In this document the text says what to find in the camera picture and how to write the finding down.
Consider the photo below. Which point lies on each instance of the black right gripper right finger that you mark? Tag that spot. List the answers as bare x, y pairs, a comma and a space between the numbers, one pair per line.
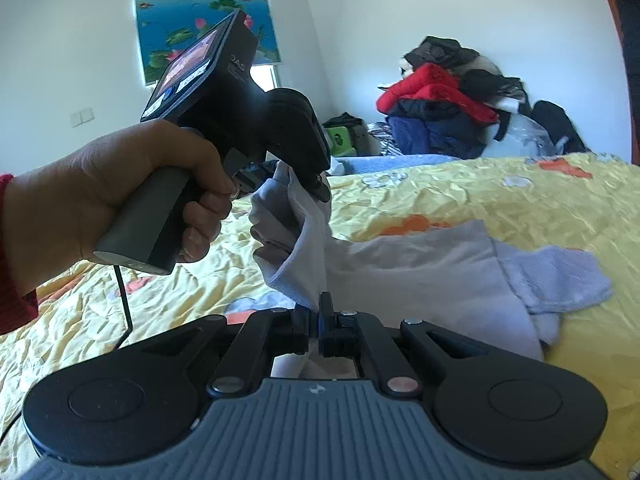
338, 332

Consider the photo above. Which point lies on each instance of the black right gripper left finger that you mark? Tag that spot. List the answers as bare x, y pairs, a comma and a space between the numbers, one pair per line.
305, 329

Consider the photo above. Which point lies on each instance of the light grey garment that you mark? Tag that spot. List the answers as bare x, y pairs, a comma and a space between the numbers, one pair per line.
458, 278

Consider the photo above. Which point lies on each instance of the dark clothes pile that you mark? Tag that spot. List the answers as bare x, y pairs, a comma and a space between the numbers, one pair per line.
539, 129

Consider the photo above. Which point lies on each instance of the person's left hand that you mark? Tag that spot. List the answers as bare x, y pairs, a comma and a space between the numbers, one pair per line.
72, 202

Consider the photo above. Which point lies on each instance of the bright window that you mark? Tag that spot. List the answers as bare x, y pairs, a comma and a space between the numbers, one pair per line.
265, 76

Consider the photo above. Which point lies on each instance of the lotus print roller blind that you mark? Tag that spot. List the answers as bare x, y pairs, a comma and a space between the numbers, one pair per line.
168, 27

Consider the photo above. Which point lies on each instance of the green plastic stool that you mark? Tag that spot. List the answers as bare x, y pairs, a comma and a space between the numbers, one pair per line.
340, 142

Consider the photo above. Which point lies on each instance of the red jacket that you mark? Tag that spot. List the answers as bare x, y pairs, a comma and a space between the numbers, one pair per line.
432, 83

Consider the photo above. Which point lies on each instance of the yellow carrot print bedsheet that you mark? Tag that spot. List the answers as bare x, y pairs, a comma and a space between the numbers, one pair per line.
595, 209

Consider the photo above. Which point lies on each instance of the dark hanging garment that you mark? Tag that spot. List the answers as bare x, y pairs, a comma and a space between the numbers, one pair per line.
625, 15

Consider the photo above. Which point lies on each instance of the white wall switch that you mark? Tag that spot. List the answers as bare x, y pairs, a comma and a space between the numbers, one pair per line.
81, 117

